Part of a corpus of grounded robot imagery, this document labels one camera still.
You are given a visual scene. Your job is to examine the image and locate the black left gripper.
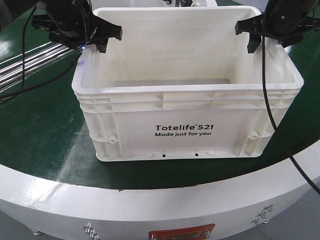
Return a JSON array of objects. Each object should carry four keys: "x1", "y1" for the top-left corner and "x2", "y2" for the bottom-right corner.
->
[{"x1": 31, "y1": 0, "x2": 123, "y2": 53}]

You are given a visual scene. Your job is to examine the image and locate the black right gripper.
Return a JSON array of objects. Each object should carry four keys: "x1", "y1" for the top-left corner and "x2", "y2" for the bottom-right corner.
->
[{"x1": 235, "y1": 0, "x2": 320, "y2": 54}]

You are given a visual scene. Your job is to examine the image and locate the white plastic tote box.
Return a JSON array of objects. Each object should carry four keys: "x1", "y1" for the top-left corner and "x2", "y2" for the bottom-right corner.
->
[{"x1": 72, "y1": 6, "x2": 304, "y2": 162}]

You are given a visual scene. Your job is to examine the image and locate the right front bolt cluster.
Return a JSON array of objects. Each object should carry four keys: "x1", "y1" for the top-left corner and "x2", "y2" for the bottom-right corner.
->
[{"x1": 250, "y1": 202, "x2": 274, "y2": 226}]

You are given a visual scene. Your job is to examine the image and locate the bolt cluster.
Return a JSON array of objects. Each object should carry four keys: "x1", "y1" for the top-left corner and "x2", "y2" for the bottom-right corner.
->
[
  {"x1": 83, "y1": 222, "x2": 100, "y2": 240},
  {"x1": 250, "y1": 202, "x2": 274, "y2": 226}
]

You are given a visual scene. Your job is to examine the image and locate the left front bolt cluster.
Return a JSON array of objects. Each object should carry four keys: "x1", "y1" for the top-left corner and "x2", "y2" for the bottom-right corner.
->
[{"x1": 83, "y1": 222, "x2": 100, "y2": 240}]

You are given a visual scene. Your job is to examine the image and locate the red warning label plate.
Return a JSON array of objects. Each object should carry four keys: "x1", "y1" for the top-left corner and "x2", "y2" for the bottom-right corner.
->
[{"x1": 148, "y1": 223, "x2": 216, "y2": 240}]

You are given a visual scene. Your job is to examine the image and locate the chrome guide rail rods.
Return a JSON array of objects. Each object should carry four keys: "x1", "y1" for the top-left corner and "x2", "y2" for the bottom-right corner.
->
[{"x1": 0, "y1": 42, "x2": 75, "y2": 92}]

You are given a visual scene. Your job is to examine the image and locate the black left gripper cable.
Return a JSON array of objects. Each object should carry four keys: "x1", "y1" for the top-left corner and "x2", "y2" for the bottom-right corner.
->
[{"x1": 0, "y1": 6, "x2": 87, "y2": 105}]

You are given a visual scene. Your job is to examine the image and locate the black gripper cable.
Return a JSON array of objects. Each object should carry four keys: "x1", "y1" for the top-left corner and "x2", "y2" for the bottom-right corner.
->
[
  {"x1": 0, "y1": 6, "x2": 87, "y2": 105},
  {"x1": 259, "y1": 0, "x2": 320, "y2": 195}
]

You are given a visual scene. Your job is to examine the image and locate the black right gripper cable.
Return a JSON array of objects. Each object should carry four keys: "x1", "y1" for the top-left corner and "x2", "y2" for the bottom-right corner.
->
[{"x1": 259, "y1": 0, "x2": 320, "y2": 195}]

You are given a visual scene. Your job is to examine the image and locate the white round conveyor table frame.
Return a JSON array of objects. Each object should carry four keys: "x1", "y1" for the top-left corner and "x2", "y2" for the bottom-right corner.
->
[{"x1": 0, "y1": 134, "x2": 320, "y2": 240}]

